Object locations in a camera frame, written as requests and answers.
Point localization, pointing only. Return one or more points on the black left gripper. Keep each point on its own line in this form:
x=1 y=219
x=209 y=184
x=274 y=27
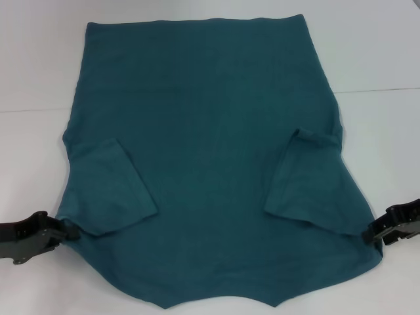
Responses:
x=29 y=238

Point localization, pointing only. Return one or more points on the teal blue t-shirt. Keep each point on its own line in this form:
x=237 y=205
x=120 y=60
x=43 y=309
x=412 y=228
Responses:
x=216 y=164

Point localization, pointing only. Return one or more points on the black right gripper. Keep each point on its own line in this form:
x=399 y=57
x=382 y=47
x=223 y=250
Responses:
x=402 y=218

